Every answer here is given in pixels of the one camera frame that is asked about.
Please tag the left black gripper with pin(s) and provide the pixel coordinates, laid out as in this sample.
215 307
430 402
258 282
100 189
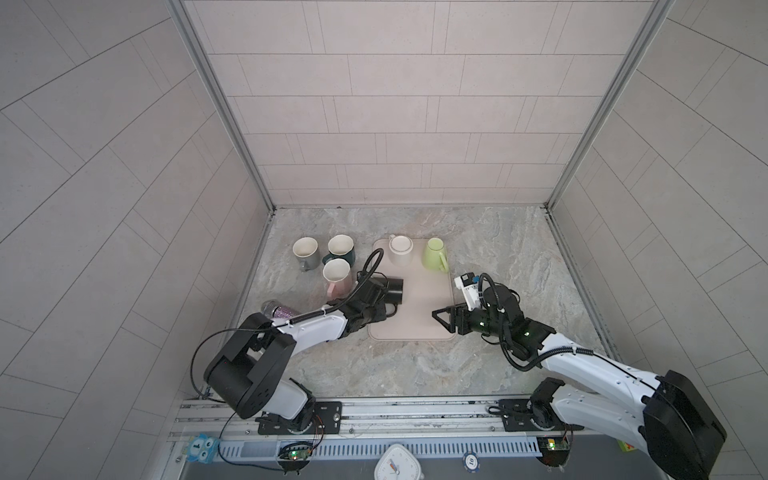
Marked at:
379 306

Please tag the blue tag block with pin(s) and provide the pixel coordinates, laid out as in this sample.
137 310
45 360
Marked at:
202 449

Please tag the beige plastic tray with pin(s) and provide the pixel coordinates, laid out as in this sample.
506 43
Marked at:
424 291

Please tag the black mug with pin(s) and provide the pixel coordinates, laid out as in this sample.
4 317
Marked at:
393 294

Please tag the left circuit board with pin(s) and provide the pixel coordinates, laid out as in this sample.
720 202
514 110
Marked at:
297 451

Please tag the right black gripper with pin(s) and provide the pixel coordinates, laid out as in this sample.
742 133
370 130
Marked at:
454 311

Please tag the white mug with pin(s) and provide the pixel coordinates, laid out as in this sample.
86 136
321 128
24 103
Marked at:
400 250

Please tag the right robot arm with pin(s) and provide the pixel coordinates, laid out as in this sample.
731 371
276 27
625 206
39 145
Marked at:
664 416

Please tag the pink mug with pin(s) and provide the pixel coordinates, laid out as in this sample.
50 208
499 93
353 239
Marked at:
337 274

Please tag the white kitchen timer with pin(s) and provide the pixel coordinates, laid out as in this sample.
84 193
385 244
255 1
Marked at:
398 463

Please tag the circuit board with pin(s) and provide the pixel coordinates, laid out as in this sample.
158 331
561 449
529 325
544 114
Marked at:
554 451
297 451

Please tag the grey mug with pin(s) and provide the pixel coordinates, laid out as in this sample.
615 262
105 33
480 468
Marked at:
306 251

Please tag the dark green mug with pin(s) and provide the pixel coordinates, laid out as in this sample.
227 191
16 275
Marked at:
340 246

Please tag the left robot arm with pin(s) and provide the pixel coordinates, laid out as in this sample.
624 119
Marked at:
247 372

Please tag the light green mug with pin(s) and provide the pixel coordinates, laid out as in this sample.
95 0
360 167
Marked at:
434 255

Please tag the aluminium mounting rail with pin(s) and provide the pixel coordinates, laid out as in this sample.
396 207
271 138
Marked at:
370 417

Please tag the round blue badge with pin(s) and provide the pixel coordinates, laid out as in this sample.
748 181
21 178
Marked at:
470 462

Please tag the purple glitter tube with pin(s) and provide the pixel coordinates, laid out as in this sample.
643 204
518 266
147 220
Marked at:
274 309

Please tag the right circuit board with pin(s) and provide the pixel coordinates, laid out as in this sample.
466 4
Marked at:
554 451

